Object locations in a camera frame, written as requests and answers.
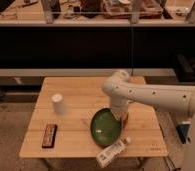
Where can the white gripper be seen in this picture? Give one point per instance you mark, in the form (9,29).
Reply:
(118,111)

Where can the white paper cup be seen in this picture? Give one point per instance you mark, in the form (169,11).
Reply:
(58,103)

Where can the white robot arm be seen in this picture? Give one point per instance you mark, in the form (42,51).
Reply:
(174,98)

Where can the blue floor box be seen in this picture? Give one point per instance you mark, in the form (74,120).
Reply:
(182,130)

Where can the green ceramic bowl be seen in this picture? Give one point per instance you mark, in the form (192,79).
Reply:
(104,128)

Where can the wooden table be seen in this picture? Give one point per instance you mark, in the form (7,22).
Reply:
(83,96)

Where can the dark rectangular box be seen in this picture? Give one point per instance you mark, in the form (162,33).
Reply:
(49,136)

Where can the white plastic bottle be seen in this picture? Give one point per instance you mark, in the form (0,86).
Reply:
(107,155)

